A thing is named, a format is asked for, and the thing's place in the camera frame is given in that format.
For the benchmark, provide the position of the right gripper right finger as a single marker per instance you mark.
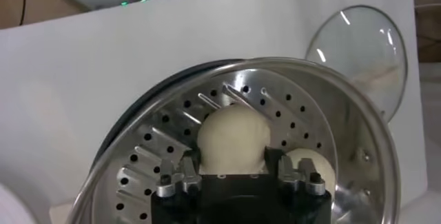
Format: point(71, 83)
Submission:
point(303, 177)

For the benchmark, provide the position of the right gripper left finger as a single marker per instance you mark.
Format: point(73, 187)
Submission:
point(187, 178)

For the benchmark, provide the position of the white steamed baozi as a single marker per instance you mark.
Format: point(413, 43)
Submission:
point(310, 153)
point(234, 135)

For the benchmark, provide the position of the perforated steel steamer basket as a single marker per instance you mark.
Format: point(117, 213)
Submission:
point(344, 125)

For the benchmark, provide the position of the round white plate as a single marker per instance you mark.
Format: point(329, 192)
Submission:
point(10, 208)

